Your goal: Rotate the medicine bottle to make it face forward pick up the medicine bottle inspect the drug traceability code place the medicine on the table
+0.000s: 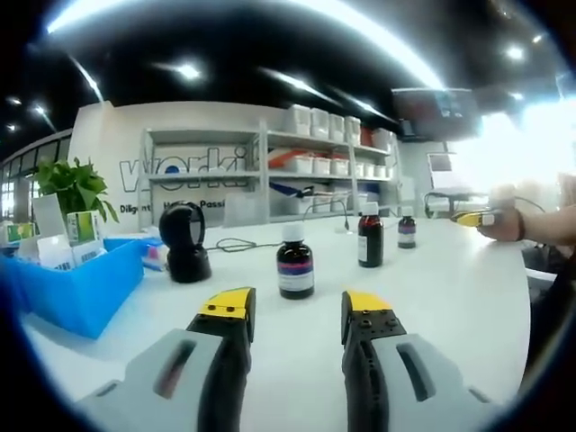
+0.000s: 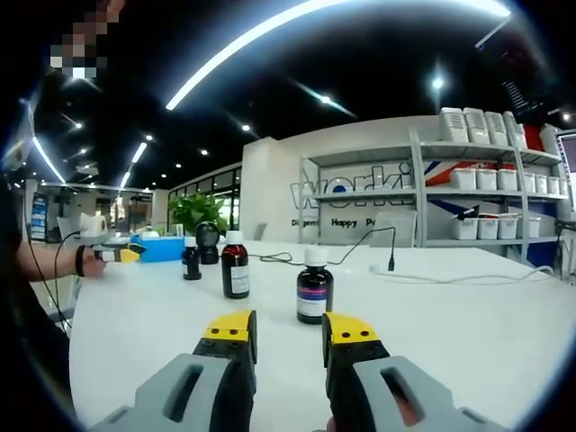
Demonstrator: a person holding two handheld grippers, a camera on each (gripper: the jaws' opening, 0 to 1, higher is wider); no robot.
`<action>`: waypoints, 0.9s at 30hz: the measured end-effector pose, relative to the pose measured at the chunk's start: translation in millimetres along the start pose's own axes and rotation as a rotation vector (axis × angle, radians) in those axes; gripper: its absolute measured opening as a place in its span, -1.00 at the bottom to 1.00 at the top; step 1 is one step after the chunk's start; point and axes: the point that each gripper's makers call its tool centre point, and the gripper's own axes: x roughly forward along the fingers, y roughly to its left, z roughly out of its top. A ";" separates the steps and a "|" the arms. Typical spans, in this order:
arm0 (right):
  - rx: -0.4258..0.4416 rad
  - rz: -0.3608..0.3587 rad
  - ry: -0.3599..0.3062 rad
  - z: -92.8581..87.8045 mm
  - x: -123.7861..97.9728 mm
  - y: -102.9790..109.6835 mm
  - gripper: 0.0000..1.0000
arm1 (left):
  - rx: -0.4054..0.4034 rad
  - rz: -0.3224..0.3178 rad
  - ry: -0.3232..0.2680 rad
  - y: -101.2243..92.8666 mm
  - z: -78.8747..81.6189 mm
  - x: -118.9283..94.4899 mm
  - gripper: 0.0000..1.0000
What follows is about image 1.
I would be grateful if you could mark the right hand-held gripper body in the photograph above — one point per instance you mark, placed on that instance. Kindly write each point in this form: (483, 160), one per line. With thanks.
(502, 195)

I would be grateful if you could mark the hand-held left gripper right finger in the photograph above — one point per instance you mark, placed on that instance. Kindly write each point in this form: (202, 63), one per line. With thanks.
(405, 360)

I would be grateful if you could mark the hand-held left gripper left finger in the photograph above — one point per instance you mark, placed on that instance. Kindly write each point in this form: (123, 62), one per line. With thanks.
(180, 360)

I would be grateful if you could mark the small brown medicine bottle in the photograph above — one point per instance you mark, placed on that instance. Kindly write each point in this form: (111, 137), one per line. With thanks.
(407, 231)

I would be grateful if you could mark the tall brown medicine bottle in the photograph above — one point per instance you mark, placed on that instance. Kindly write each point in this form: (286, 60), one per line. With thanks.
(371, 238)

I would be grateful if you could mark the wide brown medicine bottle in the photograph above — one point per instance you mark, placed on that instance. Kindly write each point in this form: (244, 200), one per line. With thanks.
(294, 265)

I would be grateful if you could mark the green white medicine box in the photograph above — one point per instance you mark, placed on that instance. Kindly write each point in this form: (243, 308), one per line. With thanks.
(83, 231)

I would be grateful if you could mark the person's right hand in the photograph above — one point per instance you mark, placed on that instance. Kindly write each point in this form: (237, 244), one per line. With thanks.
(501, 229)

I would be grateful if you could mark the white table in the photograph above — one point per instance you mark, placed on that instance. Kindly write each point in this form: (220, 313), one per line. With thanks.
(405, 288)

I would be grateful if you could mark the small pink box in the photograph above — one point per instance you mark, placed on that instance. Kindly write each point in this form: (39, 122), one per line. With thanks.
(154, 257)

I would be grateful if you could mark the hanging monitor screen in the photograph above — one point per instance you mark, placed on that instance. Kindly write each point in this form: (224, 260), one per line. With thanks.
(434, 112)

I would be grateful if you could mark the blue plastic bin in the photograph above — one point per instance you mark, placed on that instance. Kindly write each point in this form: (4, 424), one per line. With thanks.
(85, 292)

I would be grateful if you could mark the black barcode scanner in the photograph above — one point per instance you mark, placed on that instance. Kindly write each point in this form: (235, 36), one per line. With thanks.
(182, 243)

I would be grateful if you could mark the person's dark clothing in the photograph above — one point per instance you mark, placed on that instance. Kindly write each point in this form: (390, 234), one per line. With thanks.
(551, 324)

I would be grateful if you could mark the group of white storage boxes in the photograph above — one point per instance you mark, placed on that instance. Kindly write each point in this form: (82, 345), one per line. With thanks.
(333, 148)

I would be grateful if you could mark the grey metal shelf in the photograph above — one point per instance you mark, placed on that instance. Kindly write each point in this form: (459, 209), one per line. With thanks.
(261, 180)

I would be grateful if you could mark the green potted plant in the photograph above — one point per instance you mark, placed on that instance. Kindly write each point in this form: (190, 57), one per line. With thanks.
(74, 182)

